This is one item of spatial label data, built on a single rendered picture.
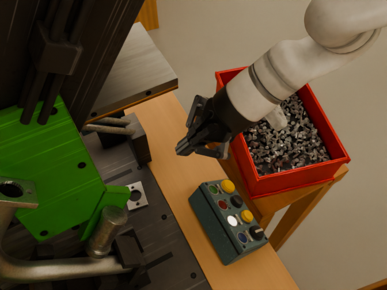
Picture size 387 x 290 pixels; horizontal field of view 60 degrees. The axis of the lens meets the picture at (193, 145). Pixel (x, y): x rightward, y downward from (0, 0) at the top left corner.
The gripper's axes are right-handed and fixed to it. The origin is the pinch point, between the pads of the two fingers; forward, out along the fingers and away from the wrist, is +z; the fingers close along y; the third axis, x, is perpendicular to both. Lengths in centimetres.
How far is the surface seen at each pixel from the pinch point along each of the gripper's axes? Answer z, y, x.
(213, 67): 54, -102, 111
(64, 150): -2.4, 4.5, -23.7
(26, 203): 0.8, 9.8, -27.3
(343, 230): 30, 14, 122
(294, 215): 18, 8, 62
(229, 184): 2.2, 6.1, 11.5
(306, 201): 8, 8, 53
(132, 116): 7.8, -11.2, -3.3
